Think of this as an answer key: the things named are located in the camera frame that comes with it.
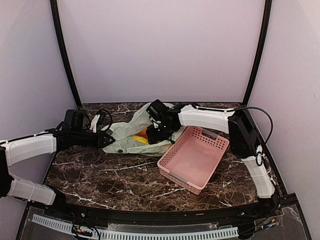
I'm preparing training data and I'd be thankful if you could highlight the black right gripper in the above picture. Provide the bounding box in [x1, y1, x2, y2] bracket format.
[146, 121, 176, 144]

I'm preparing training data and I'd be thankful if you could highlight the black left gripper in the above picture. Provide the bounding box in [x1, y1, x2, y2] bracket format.
[72, 129, 116, 148]

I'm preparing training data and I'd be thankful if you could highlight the light green plastic bag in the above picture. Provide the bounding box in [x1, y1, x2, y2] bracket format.
[102, 103, 172, 157]

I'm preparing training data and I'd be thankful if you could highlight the yellow corn cob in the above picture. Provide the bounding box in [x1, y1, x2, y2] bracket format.
[132, 128, 149, 145]

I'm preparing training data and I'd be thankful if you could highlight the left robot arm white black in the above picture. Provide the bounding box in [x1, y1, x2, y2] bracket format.
[0, 109, 115, 218]

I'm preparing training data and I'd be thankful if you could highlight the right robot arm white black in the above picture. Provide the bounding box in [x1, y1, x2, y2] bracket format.
[146, 99, 276, 217]

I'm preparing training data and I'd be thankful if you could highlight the pink perforated plastic basket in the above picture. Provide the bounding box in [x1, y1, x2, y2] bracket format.
[157, 126, 229, 195]

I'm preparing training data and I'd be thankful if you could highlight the clear acrylic front panel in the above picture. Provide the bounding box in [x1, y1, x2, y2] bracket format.
[16, 198, 310, 240]

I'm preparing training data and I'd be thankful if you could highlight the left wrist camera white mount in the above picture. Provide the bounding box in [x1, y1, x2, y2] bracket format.
[89, 113, 106, 133]

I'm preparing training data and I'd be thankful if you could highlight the white slotted cable duct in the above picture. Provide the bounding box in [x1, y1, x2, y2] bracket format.
[31, 214, 239, 240]

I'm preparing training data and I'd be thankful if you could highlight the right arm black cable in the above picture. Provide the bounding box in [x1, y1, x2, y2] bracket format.
[234, 106, 274, 167]

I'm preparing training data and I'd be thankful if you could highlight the black rear left frame post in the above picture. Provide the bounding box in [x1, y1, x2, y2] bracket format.
[50, 0, 82, 109]

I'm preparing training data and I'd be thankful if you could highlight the black frame post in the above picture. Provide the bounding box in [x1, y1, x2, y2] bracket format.
[242, 0, 273, 106]
[50, 0, 82, 109]

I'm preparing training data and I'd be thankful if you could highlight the black front curved rail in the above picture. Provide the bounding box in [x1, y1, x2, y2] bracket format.
[27, 194, 298, 228]

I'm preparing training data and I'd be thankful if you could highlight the black rear right frame post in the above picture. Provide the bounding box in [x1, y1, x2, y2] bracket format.
[242, 0, 273, 106]

